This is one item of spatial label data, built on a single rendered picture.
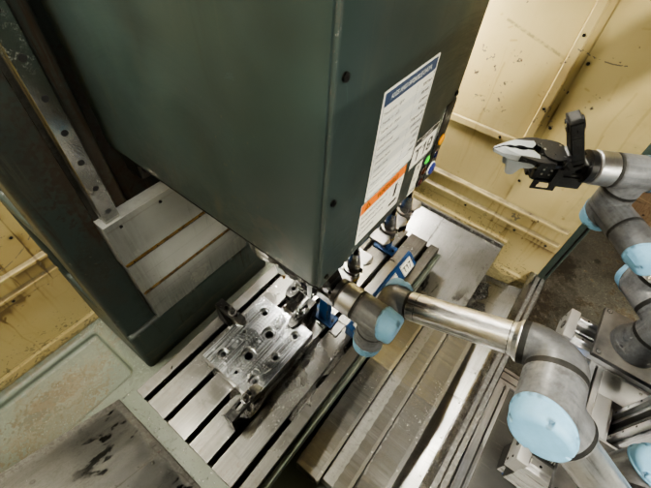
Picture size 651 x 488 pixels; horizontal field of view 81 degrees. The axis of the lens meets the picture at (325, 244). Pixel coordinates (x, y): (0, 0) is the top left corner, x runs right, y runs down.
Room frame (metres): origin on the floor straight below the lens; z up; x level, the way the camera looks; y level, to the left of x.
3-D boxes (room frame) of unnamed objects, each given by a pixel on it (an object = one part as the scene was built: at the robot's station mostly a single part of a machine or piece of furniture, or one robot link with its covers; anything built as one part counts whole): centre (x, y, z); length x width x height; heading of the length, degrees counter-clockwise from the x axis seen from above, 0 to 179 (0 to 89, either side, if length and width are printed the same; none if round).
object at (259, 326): (0.54, 0.19, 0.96); 0.29 x 0.23 x 0.05; 146
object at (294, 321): (0.66, 0.06, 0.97); 0.13 x 0.03 x 0.15; 146
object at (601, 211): (0.67, -0.66, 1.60); 0.11 x 0.08 x 0.11; 9
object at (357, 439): (0.53, -0.34, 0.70); 0.90 x 0.30 x 0.16; 146
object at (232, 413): (0.34, 0.20, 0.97); 0.13 x 0.03 x 0.15; 146
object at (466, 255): (1.12, -0.26, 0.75); 0.89 x 0.70 x 0.26; 56
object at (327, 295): (0.52, 0.00, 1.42); 0.12 x 0.08 x 0.09; 56
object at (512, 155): (0.69, -0.39, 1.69); 0.09 x 0.03 x 0.06; 86
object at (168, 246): (0.84, 0.48, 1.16); 0.48 x 0.05 x 0.51; 146
